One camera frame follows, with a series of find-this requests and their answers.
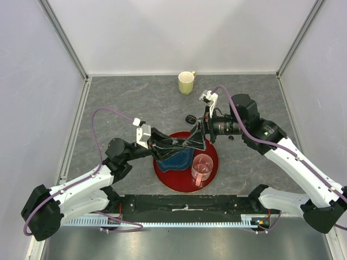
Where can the pink glass mug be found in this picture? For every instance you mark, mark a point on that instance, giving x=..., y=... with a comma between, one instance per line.
x=202, y=166

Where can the black earbud case gold rim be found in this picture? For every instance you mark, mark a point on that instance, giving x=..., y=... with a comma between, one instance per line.
x=190, y=119

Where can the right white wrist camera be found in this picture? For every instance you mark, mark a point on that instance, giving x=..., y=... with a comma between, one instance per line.
x=210, y=99

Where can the blue leaf-shaped dish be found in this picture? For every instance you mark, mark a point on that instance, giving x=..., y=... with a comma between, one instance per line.
x=178, y=162

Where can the slotted cable duct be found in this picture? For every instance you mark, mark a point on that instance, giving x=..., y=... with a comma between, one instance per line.
x=105, y=222

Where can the right aluminium frame post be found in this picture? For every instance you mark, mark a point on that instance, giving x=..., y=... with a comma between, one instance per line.
x=314, y=11

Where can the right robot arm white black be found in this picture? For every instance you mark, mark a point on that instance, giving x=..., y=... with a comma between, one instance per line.
x=323, y=201

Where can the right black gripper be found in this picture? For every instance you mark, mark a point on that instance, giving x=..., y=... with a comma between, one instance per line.
x=198, y=141

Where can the left aluminium frame post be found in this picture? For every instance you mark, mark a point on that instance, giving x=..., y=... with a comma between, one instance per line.
x=52, y=17

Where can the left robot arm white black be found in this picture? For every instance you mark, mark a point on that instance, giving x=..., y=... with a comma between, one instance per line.
x=48, y=208

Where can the round red tray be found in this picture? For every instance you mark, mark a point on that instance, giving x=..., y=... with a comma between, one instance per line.
x=182, y=181

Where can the yellow-green ceramic mug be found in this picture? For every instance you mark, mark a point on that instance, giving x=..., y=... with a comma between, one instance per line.
x=186, y=81

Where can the aluminium frame post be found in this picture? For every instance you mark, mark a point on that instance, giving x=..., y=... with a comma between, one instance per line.
x=52, y=17
x=314, y=11

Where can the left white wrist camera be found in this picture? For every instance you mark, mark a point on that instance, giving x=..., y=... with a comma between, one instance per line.
x=143, y=132

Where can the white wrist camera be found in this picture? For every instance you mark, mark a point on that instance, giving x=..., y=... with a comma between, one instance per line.
x=210, y=99
x=143, y=132

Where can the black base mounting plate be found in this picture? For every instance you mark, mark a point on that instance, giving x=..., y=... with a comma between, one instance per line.
x=184, y=208

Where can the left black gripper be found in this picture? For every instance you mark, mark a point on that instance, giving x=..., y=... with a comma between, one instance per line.
x=158, y=137

